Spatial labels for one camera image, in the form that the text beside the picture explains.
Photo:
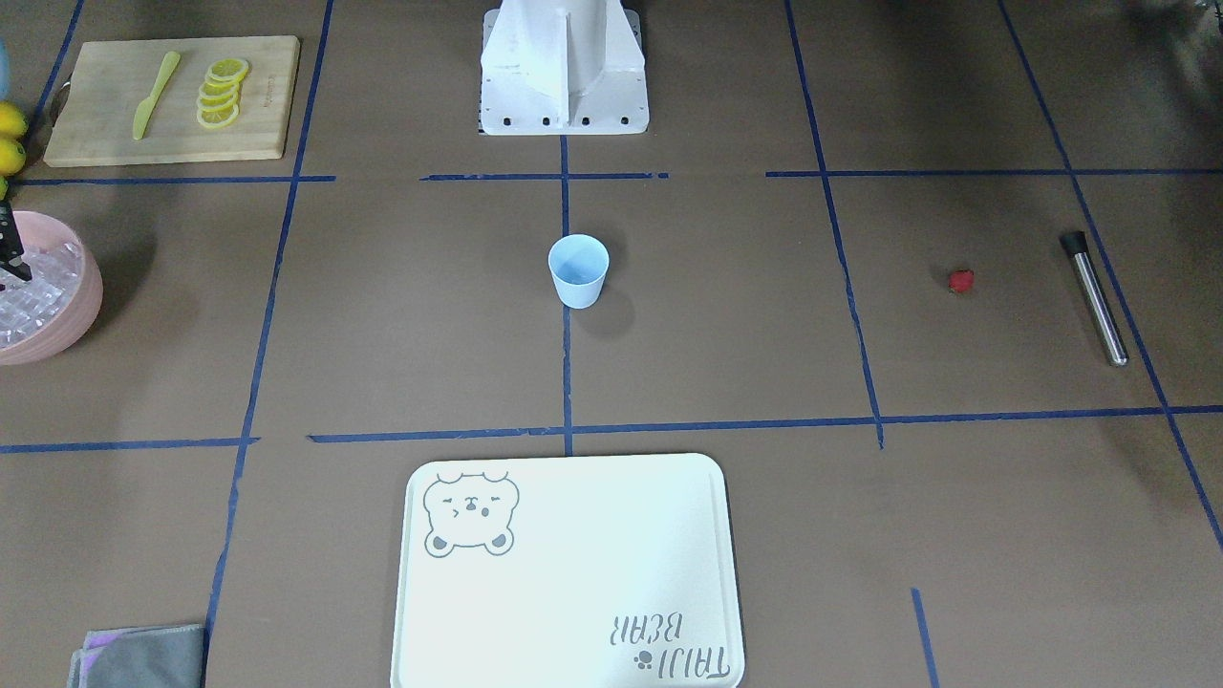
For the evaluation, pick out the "light blue plastic cup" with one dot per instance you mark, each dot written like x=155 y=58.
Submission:
x=578 y=265

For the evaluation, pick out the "pink bowl of ice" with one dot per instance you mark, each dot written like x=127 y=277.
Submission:
x=46 y=315

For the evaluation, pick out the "steel muddler rod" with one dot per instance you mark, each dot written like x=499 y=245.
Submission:
x=1075 y=246

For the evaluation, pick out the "wooden cutting board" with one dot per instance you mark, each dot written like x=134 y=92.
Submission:
x=110 y=79

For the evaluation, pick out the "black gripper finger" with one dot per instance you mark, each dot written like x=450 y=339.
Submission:
x=12 y=248

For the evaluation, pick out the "yellow plastic knife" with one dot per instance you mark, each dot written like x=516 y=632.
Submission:
x=147 y=106

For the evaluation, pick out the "red strawberry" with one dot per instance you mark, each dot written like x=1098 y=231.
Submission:
x=961 y=281

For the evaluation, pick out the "white bear serving tray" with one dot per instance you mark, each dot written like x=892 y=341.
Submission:
x=602 y=571

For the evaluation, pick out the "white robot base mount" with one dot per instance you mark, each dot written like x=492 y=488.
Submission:
x=563 y=68

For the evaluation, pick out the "whole lemon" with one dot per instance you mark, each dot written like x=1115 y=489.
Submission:
x=13 y=157
x=13 y=122

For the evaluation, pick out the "grey folded cloth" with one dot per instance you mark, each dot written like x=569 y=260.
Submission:
x=149 y=656

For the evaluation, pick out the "lemon slices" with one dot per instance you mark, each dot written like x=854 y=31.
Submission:
x=219 y=96

